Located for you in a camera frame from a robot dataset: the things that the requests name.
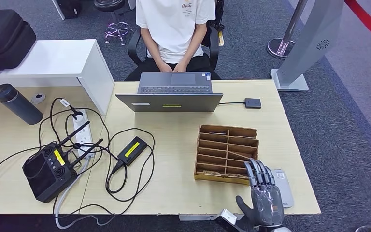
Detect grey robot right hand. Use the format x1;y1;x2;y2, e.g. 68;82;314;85
235;158;285;229

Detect person's left hand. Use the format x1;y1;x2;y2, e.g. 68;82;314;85
173;60;189;73

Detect brown card organizer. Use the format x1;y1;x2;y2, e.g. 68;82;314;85
194;124;259;186

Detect pale grey card reader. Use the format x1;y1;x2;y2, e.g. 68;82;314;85
270;169;295;209

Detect person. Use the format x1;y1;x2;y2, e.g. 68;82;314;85
124;0;222;81

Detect grey laptop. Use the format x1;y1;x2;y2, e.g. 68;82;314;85
115;72;224;113

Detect black office chair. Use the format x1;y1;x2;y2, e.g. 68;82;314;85
128;22;222;81

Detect small black hub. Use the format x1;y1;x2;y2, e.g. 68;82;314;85
244;98;262;110

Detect black stool chrome base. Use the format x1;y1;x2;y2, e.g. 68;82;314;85
94;0;134;46

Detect black adapter yellow label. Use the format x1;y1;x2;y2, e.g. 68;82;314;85
117;136;148;166

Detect chrome stanchion pole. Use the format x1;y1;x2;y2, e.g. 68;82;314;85
267;0;308;60

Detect white power strip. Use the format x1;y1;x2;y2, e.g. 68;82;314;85
72;109;94;158

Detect black box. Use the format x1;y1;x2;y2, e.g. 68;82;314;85
55;0;83;20

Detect white desk shelf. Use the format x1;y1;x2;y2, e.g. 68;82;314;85
0;39;115;116

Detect grey kiosk stand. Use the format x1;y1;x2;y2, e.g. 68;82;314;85
270;0;345;93

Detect dark grey thermos bottle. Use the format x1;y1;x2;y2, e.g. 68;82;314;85
0;83;44;126

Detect black remote controller antennas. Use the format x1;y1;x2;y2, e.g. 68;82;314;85
22;120;104;203

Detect black carrying case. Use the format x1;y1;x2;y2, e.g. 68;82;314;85
0;9;37;78

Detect red barrier belt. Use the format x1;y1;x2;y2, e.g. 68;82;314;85
344;0;371;53

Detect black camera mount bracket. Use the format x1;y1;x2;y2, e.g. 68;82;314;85
214;217;255;232

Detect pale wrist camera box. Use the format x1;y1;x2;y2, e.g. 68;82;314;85
218;208;238;225

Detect thin black cable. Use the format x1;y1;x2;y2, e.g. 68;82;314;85
0;145;42;193
52;128;156;217

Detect black cable white tag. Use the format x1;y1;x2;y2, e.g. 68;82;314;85
50;97;85;144

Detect thick black power cord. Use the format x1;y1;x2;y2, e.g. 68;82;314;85
105;159;128;194

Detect white round cable grommet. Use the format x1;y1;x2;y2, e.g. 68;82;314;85
31;93;46;105

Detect white power strip cable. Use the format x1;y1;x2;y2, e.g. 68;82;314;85
53;156;117;230

